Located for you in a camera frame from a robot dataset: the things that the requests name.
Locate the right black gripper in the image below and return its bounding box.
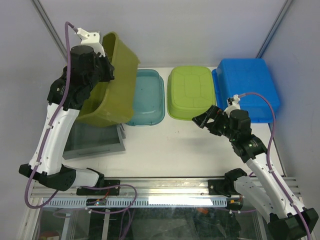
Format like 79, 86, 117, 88
191, 104, 237, 141

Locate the lime green plastic tub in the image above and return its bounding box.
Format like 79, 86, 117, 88
166, 65, 216, 121

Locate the olive green slotted basket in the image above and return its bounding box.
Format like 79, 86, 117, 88
76, 31, 140, 128

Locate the large blue plastic container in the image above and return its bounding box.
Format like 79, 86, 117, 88
212, 58, 281, 123

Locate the teal plastic tub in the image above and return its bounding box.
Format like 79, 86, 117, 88
126, 69, 165, 126

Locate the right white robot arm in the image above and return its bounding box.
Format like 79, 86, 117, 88
192, 105, 319, 240

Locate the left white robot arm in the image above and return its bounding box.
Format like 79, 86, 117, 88
18, 45, 114, 195

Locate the grey plastic tray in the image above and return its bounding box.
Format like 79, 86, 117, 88
63, 122, 126, 160

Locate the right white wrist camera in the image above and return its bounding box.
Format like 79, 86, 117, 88
223, 94, 241, 117

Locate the left aluminium corner post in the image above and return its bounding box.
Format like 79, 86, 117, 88
31, 0, 67, 61

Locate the aluminium corner post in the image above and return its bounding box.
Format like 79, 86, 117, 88
31, 0, 67, 61
255, 0, 296, 59

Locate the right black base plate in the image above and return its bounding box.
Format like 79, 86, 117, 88
207, 179, 231, 197

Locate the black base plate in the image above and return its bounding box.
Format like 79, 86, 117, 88
76, 179, 121, 197
207, 179, 231, 197

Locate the white slotted cable duct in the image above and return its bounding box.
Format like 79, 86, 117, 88
45, 196, 227, 209

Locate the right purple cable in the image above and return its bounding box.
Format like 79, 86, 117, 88
235, 91, 312, 240

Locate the aluminium front rail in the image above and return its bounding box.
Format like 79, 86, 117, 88
30, 177, 302, 198

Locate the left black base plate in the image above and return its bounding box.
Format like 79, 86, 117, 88
76, 179, 121, 197

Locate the right aluminium corner post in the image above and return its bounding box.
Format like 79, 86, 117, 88
255, 0, 296, 59

